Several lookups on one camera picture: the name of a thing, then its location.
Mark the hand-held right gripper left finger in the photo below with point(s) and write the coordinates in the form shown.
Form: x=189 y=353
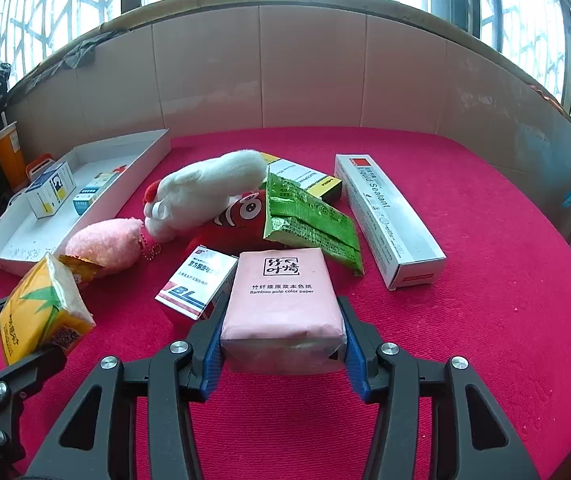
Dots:
x=211 y=360

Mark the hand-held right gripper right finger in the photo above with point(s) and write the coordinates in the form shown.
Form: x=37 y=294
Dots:
x=355 y=365

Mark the yellow tissue pack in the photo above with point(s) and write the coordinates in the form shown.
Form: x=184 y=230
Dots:
x=40 y=305

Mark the white red blue medicine box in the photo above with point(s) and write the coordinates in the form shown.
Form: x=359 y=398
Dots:
x=195 y=280

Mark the white cardboard tray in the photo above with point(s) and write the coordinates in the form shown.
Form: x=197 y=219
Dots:
x=25 y=240

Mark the pink tissue pack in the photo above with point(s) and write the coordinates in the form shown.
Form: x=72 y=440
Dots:
x=283 y=305

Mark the pink plush toy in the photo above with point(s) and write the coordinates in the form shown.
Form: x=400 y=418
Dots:
x=102 y=245

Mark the red pepper plush toy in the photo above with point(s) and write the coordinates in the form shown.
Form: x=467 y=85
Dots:
x=235 y=225

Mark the long white sealant box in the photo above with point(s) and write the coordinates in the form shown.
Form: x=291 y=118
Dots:
x=390 y=220

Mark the green snack packet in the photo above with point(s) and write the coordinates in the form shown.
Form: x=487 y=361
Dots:
x=305 y=220

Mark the white plush toy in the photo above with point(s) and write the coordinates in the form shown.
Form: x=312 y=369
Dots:
x=200 y=185

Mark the yellow black box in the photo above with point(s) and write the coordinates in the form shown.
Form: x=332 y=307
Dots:
x=310 y=177

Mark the magenta table cloth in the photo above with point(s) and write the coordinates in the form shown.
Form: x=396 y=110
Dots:
x=465 y=335

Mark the small blue white medicine box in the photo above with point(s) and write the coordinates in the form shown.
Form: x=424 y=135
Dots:
x=85 y=202

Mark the white orange power bank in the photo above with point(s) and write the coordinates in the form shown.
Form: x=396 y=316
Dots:
x=37 y=166

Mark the orange drink cup with straw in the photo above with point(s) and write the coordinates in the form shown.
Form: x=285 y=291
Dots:
x=7 y=155

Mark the grey cloth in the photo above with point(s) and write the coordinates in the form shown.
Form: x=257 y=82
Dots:
x=82 y=52

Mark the brown cardboard barrier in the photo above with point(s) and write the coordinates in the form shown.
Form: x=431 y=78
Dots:
x=315 y=70

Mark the orange cloth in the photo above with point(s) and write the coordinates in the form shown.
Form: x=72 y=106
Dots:
x=543 y=94

